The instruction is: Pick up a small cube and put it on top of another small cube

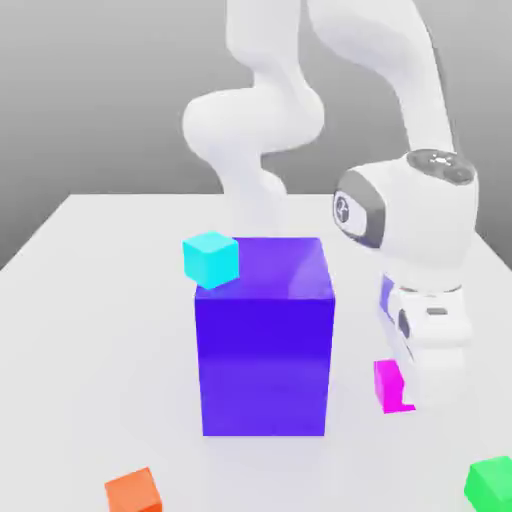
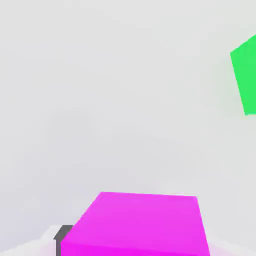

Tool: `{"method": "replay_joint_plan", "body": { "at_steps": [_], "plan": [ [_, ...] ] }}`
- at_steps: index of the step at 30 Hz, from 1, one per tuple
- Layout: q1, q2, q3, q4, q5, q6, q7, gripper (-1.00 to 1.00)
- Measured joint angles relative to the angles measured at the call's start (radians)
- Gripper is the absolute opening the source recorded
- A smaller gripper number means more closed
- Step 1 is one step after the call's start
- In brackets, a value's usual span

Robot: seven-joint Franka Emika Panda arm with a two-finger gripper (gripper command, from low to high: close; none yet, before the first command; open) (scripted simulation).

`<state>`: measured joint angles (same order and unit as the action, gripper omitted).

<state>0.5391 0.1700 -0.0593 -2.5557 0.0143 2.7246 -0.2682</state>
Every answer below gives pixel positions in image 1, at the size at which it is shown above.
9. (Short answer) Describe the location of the large purple box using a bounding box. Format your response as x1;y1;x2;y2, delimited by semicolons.
194;236;336;438

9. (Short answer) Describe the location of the small magenta cube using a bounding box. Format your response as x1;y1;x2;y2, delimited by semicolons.
373;359;417;415

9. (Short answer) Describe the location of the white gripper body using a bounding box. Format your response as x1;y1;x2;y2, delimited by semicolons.
377;274;468;406

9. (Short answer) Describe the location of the small green cube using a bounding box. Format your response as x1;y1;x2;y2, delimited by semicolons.
463;455;512;512

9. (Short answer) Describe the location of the small orange cube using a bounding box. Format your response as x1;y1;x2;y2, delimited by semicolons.
104;466;164;512

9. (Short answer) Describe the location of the small cyan cube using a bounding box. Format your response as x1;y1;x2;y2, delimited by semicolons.
182;230;241;291

